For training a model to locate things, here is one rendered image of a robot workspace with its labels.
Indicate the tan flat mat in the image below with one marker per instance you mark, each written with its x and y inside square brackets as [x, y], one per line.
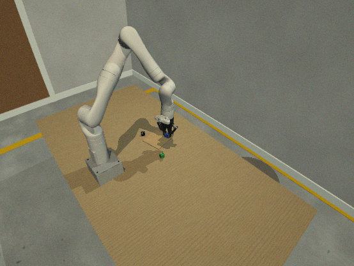
[156, 139]

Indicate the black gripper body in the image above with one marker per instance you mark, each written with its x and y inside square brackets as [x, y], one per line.
[171, 123]

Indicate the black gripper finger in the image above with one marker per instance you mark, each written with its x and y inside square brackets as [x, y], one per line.
[162, 127]
[170, 130]

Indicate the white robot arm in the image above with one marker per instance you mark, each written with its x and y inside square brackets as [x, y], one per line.
[90, 117]

